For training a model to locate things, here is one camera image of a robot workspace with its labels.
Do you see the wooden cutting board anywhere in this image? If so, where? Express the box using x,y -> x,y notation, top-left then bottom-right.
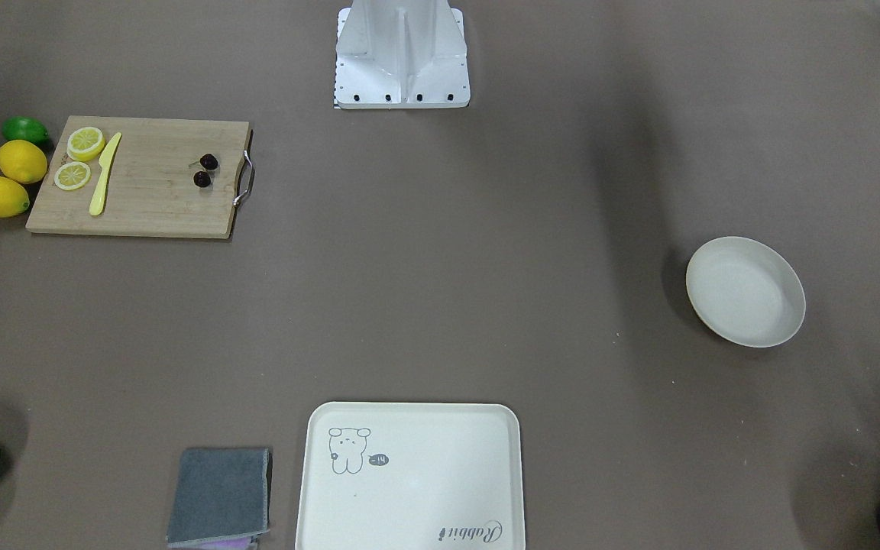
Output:
27,115 -> 254,239

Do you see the beige round plate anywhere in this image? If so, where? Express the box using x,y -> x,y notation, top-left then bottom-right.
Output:
685,236 -> 807,348

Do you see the white rabbit tray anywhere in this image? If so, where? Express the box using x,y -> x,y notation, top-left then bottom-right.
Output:
296,403 -> 526,549

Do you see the dark red cherry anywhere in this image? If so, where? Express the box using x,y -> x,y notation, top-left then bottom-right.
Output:
189,154 -> 219,172
192,170 -> 213,188

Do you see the grey folded cloth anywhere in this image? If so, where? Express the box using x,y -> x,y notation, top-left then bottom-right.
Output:
167,447 -> 271,549

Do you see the green lime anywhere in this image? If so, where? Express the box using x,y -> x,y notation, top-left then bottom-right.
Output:
1,116 -> 51,146

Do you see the yellow plastic knife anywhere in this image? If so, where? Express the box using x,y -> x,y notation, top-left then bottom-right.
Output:
89,132 -> 122,217

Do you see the lemon slice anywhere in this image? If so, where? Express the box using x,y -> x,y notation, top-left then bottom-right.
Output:
53,161 -> 93,191
66,126 -> 107,163

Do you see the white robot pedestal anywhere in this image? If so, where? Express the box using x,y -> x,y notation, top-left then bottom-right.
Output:
333,1 -> 471,109

